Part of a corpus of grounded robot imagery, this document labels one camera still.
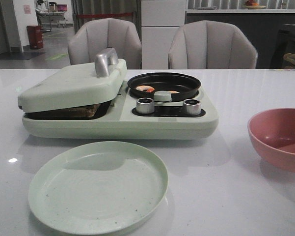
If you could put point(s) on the pink bowl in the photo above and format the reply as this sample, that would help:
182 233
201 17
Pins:
272 134

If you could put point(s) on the orange white shrimp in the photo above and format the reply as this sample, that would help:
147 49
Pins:
145 88

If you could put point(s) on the mint green sandwich maker lid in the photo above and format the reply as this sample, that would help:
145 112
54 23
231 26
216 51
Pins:
74 86

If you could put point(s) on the slice of bread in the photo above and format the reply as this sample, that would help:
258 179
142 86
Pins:
77 112

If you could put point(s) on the mint green breakfast maker base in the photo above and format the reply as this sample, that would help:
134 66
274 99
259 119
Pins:
120 123

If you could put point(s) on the grey counter with white top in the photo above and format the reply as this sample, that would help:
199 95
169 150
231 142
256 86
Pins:
272 32

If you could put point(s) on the fruit plate on counter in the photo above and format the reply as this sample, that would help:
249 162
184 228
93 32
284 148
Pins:
252 4

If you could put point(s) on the right beige upholstered chair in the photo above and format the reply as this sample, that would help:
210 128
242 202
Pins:
211 45

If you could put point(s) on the beige upholstered chair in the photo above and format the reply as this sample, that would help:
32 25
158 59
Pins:
211 45
96 35

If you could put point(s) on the right silver control knob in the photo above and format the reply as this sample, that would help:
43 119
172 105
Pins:
191 107

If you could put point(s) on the silver control knob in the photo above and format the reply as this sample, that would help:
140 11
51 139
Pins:
191 107
145 105

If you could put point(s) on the round black frying pan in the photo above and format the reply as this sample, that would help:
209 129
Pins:
186 86

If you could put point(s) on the left silver control knob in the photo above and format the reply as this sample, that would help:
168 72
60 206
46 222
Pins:
145 105

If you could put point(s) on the white cabinet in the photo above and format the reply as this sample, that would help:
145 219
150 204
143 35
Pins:
160 19

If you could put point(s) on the red barrier tape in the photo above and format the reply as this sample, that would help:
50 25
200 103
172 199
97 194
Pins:
111 15

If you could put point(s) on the left beige upholstered chair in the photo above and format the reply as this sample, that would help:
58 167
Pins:
96 35

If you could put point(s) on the mint green round plate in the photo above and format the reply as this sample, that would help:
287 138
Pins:
102 188

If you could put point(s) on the background workbench with monitor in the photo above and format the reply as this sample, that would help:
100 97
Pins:
47 14

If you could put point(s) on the red trash bin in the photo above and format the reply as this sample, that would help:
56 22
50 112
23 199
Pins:
35 36

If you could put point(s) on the mint green pan handle knob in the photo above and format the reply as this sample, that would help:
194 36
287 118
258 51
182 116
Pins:
162 96

